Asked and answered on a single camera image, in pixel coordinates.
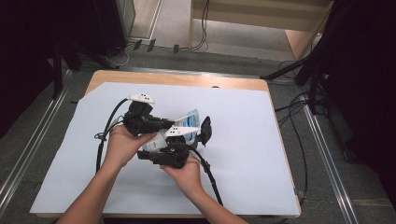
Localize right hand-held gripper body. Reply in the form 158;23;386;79
150;124;202;170

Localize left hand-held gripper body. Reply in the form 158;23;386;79
122;92;163;137

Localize clear container with black lid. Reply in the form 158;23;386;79
184;115;214;150

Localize person's left hand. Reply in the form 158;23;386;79
104;124;159;171

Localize person's right hand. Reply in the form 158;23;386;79
160;154;204;201

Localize white paper sheet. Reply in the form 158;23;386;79
29;81;301;217

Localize black metal stand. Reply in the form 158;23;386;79
50;39;121;101

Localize dark cabinet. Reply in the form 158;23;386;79
92;0;136;58

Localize light wooden shelf unit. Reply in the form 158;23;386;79
188;0;336;62

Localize black tripod stand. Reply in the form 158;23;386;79
260;46;332;115

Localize left hand-held gripper cable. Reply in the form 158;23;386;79
94;97;131;174

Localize hand-held gripper cable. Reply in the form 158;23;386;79
94;97;131;174
186;144;224;207

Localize right hand-held gripper cable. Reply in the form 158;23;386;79
186;144;224;207

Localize metal floor rail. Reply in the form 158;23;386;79
119;65;266;79
300;102;360;224
0;69;75;217

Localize white floor cable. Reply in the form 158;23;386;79
104;42;136;68

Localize hanging black cables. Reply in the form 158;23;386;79
189;0;210;52

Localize black floor cables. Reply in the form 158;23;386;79
274;60;310;207

